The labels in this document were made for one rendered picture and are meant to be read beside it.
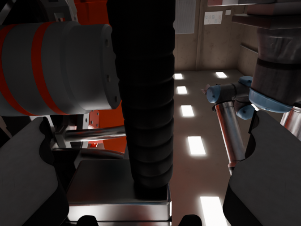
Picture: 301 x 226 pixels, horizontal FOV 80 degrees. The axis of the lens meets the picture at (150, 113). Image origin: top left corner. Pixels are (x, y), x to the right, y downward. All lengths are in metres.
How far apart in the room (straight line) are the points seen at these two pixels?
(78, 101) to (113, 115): 0.65
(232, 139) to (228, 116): 0.10
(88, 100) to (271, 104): 0.49
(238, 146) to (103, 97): 0.66
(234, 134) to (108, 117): 0.58
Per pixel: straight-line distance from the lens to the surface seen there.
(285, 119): 0.76
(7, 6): 0.55
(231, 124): 0.82
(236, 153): 0.82
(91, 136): 0.40
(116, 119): 0.92
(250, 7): 0.60
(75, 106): 0.27
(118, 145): 1.01
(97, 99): 0.26
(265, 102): 0.60
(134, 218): 0.17
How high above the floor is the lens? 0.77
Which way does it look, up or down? 30 degrees up
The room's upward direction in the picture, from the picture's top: 177 degrees clockwise
